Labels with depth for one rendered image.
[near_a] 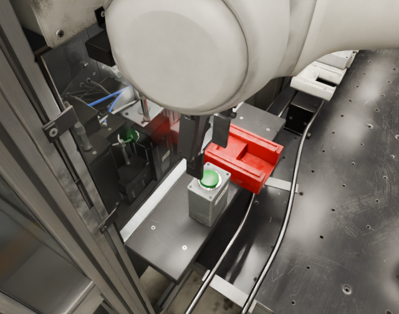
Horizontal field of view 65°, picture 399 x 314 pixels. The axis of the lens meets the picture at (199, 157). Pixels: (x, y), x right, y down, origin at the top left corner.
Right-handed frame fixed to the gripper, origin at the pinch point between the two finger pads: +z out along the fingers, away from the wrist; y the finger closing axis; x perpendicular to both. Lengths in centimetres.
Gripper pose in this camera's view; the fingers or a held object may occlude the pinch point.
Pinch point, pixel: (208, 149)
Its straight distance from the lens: 54.5
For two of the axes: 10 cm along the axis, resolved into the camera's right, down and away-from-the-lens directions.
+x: 8.5, 4.1, -3.2
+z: -0.3, 6.5, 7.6
